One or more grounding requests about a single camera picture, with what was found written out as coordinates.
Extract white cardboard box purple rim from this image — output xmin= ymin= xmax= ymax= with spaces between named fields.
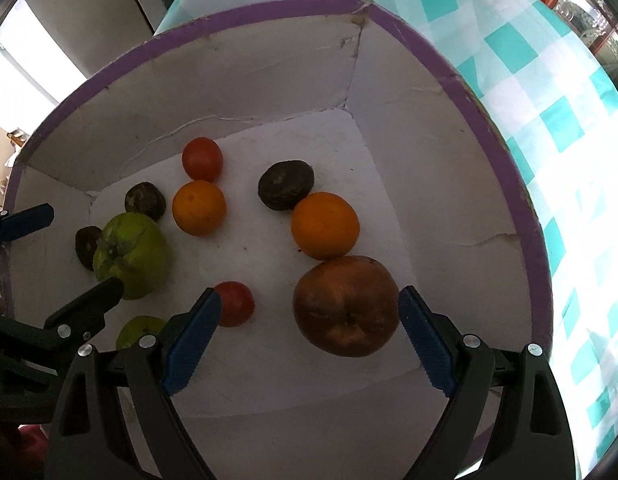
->
xmin=0 ymin=0 xmax=555 ymax=480

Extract grey refrigerator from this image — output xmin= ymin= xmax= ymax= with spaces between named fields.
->
xmin=24 ymin=0 xmax=205 ymax=78

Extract orange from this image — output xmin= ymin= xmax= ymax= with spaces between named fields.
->
xmin=172 ymin=180 xmax=228 ymax=236
xmin=290 ymin=191 xmax=361 ymax=261

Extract teal checkered tablecloth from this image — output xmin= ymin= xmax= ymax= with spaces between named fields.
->
xmin=154 ymin=0 xmax=618 ymax=480

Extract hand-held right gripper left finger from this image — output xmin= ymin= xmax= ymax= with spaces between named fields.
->
xmin=44 ymin=287 xmax=224 ymax=480

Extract red cloth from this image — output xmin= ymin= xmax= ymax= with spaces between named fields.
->
xmin=16 ymin=424 xmax=52 ymax=466

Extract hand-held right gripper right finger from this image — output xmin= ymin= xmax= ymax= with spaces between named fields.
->
xmin=398 ymin=286 xmax=575 ymax=480

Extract green persimmon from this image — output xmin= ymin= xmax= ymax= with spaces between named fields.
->
xmin=115 ymin=315 xmax=170 ymax=352
xmin=92 ymin=212 xmax=171 ymax=301

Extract cluttered wooden shelf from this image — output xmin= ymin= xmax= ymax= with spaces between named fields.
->
xmin=0 ymin=120 xmax=30 ymax=206

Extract wooden glass display cabinet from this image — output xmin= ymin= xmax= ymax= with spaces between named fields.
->
xmin=509 ymin=0 xmax=618 ymax=111

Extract dark passion fruit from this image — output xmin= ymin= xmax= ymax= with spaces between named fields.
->
xmin=258 ymin=160 xmax=315 ymax=211
xmin=124 ymin=181 xmax=167 ymax=222
xmin=75 ymin=226 xmax=106 ymax=272

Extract reddish brown apple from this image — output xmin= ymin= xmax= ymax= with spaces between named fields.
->
xmin=292 ymin=255 xmax=401 ymax=358

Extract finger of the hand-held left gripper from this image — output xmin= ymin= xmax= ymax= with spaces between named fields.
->
xmin=43 ymin=277 xmax=126 ymax=342
xmin=0 ymin=203 xmax=56 ymax=261

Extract red tomato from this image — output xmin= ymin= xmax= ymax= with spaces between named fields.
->
xmin=212 ymin=281 xmax=256 ymax=328
xmin=182 ymin=137 xmax=224 ymax=182

